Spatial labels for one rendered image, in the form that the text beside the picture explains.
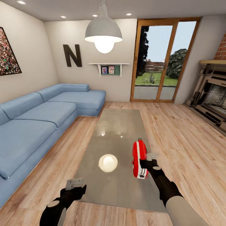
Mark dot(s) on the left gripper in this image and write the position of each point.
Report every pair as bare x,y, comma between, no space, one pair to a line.
75,194

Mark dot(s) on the door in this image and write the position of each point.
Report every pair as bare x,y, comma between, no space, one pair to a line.
161,51

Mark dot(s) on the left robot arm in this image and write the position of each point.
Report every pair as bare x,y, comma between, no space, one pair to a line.
55,212

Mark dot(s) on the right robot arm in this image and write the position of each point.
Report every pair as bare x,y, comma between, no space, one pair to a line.
180,211

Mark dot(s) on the shelf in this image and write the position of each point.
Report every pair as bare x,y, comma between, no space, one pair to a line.
118,67

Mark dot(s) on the radio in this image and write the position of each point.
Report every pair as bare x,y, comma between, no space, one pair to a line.
139,151

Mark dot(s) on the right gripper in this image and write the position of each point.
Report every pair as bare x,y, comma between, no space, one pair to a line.
144,163

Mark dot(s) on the room light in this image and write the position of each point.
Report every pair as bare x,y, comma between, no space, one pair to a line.
103,25

